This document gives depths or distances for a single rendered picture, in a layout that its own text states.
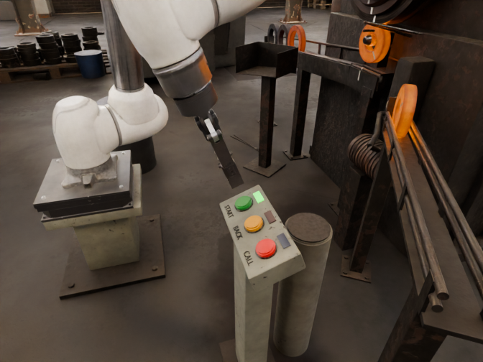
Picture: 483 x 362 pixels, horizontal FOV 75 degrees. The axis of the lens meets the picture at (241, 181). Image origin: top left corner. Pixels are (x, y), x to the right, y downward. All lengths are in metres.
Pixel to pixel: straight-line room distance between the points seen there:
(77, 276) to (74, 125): 0.65
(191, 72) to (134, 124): 0.69
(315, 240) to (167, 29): 0.55
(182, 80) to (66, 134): 0.69
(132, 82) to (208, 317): 0.87
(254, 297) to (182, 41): 0.56
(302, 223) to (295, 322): 0.33
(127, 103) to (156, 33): 0.68
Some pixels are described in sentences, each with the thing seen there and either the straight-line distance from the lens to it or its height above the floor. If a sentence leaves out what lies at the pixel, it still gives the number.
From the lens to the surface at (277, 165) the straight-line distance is 2.05.
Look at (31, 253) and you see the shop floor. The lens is 1.73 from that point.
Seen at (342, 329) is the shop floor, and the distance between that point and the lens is 1.28.
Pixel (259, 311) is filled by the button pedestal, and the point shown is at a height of 0.36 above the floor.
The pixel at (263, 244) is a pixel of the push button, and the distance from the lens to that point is 0.63.
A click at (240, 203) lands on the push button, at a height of 0.61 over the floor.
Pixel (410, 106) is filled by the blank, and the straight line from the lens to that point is 1.00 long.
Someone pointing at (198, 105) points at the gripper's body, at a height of 0.86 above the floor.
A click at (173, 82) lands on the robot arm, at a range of 0.54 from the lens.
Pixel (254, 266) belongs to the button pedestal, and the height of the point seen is 0.59.
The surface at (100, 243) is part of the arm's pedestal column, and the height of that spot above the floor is 0.16.
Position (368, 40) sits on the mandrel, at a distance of 1.46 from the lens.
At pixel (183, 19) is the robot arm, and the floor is 1.00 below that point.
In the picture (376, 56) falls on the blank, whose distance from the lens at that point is 1.45.
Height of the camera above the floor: 1.06
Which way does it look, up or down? 34 degrees down
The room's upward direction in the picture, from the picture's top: straight up
